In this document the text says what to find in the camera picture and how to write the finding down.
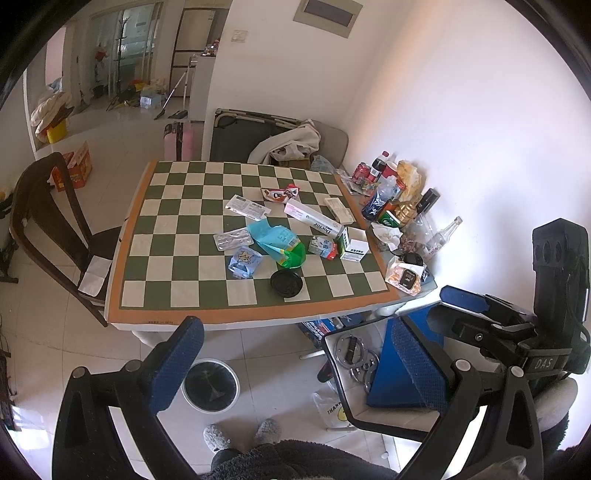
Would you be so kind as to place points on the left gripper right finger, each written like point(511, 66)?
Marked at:
point(508, 444)

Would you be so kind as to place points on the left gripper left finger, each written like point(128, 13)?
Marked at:
point(86, 443)

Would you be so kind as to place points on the white cardboard box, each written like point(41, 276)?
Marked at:
point(353, 244)

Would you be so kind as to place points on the white medicine box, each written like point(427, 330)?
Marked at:
point(338, 209)

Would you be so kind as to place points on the small milk carton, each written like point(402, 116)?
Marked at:
point(324, 247)

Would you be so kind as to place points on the silver pill blister pack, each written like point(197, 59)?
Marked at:
point(233, 239)

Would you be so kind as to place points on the white round trash bin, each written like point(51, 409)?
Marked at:
point(211, 386)

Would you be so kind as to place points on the blue folder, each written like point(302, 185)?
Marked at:
point(406, 376)

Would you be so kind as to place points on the left grey slipper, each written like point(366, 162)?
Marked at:
point(215, 439)

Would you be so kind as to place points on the grey slipper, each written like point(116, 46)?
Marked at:
point(215, 439)
point(268, 433)

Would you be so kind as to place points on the clear glass bottle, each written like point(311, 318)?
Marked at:
point(440, 239)

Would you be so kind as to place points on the orange white tissue pack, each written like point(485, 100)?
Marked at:
point(406, 277)

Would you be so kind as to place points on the white smiley plastic bag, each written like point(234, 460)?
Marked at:
point(330, 409)

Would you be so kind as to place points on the right grey slipper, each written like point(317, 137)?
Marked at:
point(268, 433)

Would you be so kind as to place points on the crumpled white tissue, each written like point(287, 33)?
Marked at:
point(388, 238)

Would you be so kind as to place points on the black fuzzy trouser legs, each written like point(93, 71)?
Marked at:
point(293, 459)

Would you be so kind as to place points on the green cigarette box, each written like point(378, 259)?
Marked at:
point(388, 218)

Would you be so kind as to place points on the dark wooden chair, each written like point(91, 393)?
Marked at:
point(32, 200)

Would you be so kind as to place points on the green white checkered table mat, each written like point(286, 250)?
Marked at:
point(212, 240)

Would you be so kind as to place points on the blue patterned snack packet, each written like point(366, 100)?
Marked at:
point(244, 262)

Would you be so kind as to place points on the cola bottle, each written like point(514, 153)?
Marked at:
point(378, 166)

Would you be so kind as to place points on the red cola can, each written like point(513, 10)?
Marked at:
point(361, 173)

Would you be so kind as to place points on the black round lid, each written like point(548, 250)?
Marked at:
point(286, 283)

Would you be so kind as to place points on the light blue plastic bag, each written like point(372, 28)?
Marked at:
point(271, 238)

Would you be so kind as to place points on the long white toothpaste box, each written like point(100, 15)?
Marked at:
point(313, 218)

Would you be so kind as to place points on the orange cardboard box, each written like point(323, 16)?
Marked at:
point(79, 166)

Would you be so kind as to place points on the white printed leaflet packet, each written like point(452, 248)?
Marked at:
point(247, 208)

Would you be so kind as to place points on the red white snack wrapper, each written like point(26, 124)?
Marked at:
point(280, 195)

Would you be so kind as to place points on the yellow bin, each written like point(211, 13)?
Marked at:
point(57, 132)

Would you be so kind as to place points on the white cloth pile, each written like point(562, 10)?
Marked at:
point(293, 144)

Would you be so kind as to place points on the pink suitcase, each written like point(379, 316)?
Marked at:
point(178, 141)

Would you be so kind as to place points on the dark folding bed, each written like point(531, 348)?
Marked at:
point(236, 133)

